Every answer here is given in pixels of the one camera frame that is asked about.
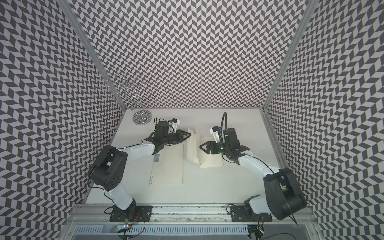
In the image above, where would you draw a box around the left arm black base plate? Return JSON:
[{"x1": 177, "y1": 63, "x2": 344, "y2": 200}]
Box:
[{"x1": 109, "y1": 205, "x2": 153, "y2": 222}]

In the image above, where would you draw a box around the silver wire jewelry stand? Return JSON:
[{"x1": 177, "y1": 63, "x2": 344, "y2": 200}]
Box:
[{"x1": 106, "y1": 72, "x2": 153, "y2": 126}]

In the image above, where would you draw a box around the left circuit board with wires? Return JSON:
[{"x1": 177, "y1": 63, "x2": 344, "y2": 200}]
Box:
[{"x1": 117, "y1": 213, "x2": 147, "y2": 240}]

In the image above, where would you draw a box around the right circuit board with wires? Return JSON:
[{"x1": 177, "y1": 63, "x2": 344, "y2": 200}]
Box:
[{"x1": 248, "y1": 217, "x2": 297, "y2": 240}]

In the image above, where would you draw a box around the small white spiral notebook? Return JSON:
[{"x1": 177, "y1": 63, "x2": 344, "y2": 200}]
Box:
[{"x1": 186, "y1": 128, "x2": 224, "y2": 169}]

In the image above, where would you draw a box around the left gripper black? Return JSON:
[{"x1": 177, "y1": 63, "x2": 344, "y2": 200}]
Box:
[{"x1": 163, "y1": 129, "x2": 192, "y2": 145}]

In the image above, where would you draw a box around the large white spiral notebook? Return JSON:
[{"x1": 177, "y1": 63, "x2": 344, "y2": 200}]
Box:
[{"x1": 149, "y1": 145, "x2": 184, "y2": 186}]

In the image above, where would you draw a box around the circuit board with wires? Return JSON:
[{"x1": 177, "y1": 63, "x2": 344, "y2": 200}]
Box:
[
  {"x1": 248, "y1": 217, "x2": 297, "y2": 240},
  {"x1": 117, "y1": 213, "x2": 147, "y2": 240}
]

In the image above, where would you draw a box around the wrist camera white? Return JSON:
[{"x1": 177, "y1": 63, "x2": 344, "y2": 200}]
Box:
[
  {"x1": 169, "y1": 118, "x2": 180, "y2": 127},
  {"x1": 210, "y1": 112, "x2": 228, "y2": 143}
]

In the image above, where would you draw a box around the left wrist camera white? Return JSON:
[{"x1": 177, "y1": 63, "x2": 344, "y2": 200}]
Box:
[{"x1": 169, "y1": 118, "x2": 180, "y2": 127}]

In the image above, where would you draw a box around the aluminium front rail frame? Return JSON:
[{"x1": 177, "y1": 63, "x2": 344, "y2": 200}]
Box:
[{"x1": 58, "y1": 204, "x2": 324, "y2": 240}]

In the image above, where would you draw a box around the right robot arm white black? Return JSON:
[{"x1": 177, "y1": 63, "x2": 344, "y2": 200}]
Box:
[{"x1": 199, "y1": 126, "x2": 307, "y2": 220}]

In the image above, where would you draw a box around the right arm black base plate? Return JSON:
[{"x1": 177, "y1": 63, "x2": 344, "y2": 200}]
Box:
[{"x1": 227, "y1": 205, "x2": 273, "y2": 223}]

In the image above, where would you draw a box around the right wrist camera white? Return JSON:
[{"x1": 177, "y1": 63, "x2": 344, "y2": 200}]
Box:
[{"x1": 210, "y1": 112, "x2": 228, "y2": 143}]

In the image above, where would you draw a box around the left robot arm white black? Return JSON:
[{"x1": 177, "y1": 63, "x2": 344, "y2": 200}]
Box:
[{"x1": 88, "y1": 121, "x2": 192, "y2": 212}]

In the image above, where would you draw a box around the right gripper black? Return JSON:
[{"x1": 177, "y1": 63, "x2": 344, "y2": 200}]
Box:
[{"x1": 199, "y1": 141, "x2": 230, "y2": 155}]

